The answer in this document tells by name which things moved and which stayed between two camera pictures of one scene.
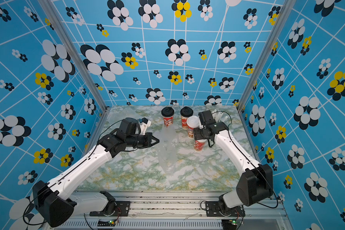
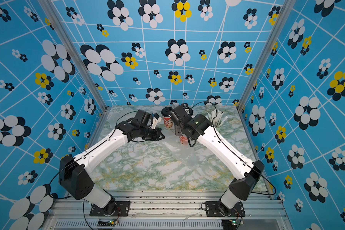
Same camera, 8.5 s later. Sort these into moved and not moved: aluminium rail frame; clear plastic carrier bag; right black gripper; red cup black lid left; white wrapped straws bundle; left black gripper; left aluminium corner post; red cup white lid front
Moved: red cup white lid front; right black gripper; left black gripper; clear plastic carrier bag
Not moved: left aluminium corner post; white wrapped straws bundle; red cup black lid left; aluminium rail frame
